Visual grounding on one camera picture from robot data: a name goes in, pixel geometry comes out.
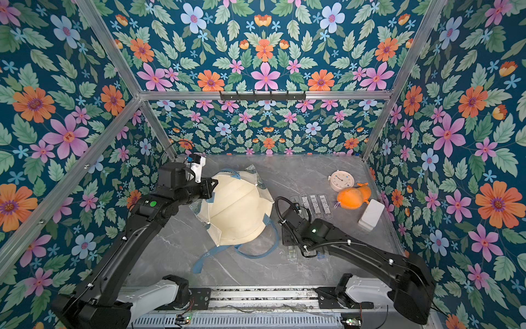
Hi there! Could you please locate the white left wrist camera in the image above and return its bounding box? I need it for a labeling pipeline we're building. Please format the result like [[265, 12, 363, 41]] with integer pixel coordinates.
[[187, 153, 206, 183]]

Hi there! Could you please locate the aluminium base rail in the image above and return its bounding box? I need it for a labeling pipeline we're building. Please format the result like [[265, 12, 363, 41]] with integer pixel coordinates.
[[92, 284, 436, 315]]

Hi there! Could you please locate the cream canvas tote bag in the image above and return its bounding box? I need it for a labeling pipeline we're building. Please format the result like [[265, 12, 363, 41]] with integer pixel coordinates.
[[190, 164, 279, 274]]

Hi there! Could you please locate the clear compass set case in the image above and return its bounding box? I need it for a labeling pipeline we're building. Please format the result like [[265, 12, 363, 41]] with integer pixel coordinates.
[[290, 196, 299, 207]]

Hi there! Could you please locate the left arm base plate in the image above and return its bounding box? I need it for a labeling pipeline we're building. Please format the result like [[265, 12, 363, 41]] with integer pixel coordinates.
[[182, 288, 212, 311]]

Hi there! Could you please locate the pink round alarm clock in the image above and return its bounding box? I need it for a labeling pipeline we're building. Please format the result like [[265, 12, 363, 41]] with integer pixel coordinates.
[[328, 170, 355, 192]]

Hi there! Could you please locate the white rectangular box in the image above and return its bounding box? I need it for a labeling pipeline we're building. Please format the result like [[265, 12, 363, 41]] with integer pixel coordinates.
[[358, 200, 385, 231]]

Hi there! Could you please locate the white slotted cable duct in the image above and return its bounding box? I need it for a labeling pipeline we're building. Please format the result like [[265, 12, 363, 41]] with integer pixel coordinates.
[[127, 313, 343, 328]]

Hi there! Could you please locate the black hook rail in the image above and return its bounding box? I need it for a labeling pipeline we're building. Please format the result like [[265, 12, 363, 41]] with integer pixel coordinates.
[[219, 91, 307, 101]]

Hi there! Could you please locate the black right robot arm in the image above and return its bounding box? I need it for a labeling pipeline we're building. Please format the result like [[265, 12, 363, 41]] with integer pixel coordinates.
[[275, 203, 436, 325]]

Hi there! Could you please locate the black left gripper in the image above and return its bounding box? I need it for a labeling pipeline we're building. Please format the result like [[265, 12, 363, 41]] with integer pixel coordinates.
[[171, 177, 220, 207]]

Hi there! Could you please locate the orange plush toy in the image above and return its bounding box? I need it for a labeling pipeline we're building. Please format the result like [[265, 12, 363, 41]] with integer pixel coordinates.
[[337, 183, 371, 210]]

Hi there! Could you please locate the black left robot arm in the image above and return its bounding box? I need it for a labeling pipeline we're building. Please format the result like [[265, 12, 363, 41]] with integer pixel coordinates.
[[52, 154, 218, 328]]

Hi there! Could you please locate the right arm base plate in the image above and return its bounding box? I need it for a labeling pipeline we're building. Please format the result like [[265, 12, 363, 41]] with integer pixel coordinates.
[[315, 287, 374, 310]]

